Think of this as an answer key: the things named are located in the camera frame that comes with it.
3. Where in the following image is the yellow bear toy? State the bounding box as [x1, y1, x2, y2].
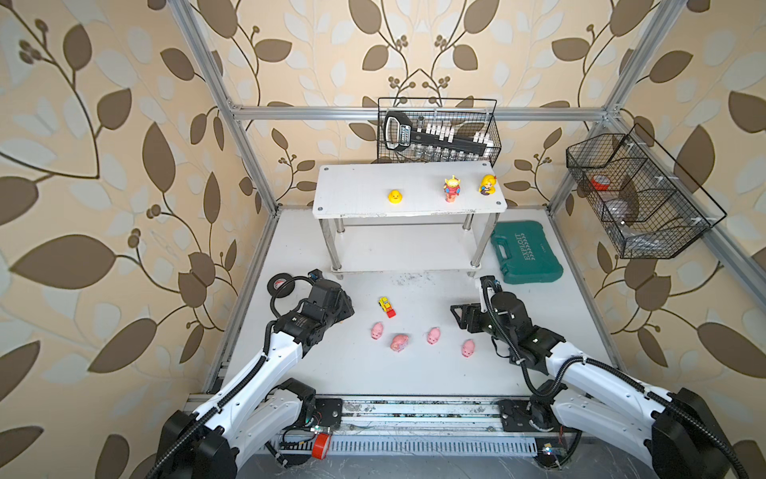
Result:
[480, 175, 497, 196]

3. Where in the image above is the green plastic tool case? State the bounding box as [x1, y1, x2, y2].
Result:
[491, 221, 564, 285]

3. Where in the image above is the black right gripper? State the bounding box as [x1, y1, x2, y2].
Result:
[451, 301, 515, 348]

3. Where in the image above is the yellow rubber duck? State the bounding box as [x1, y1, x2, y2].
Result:
[388, 190, 403, 205]

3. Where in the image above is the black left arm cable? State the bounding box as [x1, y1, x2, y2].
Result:
[146, 274, 315, 479]

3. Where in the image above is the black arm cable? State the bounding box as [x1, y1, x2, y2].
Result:
[146, 274, 315, 479]
[481, 280, 749, 479]

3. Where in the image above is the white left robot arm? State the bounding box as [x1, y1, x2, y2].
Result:
[147, 277, 354, 478]

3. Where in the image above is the black wire basket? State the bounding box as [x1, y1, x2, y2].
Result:
[566, 125, 727, 259]
[377, 97, 502, 165]

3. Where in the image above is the black socket set holder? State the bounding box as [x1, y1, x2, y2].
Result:
[383, 111, 498, 156]

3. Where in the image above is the black tape roll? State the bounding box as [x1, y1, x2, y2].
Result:
[267, 273, 295, 299]

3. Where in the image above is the black wire basket right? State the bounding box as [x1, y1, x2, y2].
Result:
[566, 125, 727, 259]

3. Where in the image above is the white two-tier shelf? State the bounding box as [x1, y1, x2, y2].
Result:
[312, 161, 507, 273]

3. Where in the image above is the red emergency button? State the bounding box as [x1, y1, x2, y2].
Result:
[311, 433, 332, 460]

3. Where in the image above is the black wire basket back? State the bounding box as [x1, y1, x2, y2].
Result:
[377, 97, 502, 165]

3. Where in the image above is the large pink pig toy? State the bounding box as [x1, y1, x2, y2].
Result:
[390, 335, 409, 352]

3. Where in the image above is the aluminium frame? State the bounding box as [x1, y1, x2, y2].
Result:
[152, 0, 766, 479]

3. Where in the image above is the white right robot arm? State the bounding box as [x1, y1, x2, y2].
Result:
[450, 287, 748, 478]

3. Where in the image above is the yellow red toy car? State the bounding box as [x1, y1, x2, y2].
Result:
[378, 297, 396, 319]

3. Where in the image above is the red tape roll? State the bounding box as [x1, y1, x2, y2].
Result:
[590, 174, 612, 192]

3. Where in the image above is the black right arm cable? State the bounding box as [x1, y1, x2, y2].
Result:
[481, 280, 749, 479]

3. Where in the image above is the alien figure toy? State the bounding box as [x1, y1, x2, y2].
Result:
[443, 176, 461, 203]

